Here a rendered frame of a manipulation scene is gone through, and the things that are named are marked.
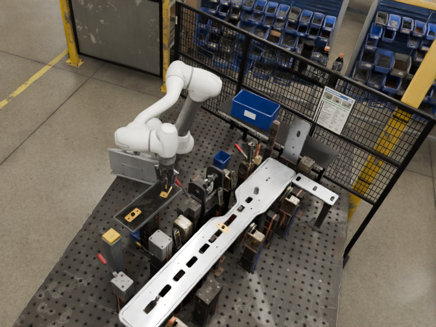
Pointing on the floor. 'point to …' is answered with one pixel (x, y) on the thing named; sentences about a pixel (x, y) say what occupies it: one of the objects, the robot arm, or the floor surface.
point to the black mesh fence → (300, 99)
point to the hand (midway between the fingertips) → (166, 186)
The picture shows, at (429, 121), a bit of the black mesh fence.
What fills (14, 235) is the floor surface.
